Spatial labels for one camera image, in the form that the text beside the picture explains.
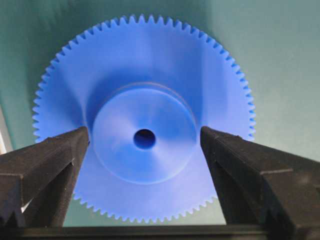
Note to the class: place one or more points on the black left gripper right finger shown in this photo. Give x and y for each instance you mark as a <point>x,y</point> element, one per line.
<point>255,182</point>

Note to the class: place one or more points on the large blue plastic gear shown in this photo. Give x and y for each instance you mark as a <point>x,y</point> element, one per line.
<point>144,87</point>

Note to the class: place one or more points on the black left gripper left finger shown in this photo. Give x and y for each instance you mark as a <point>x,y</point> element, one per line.
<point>37,181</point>

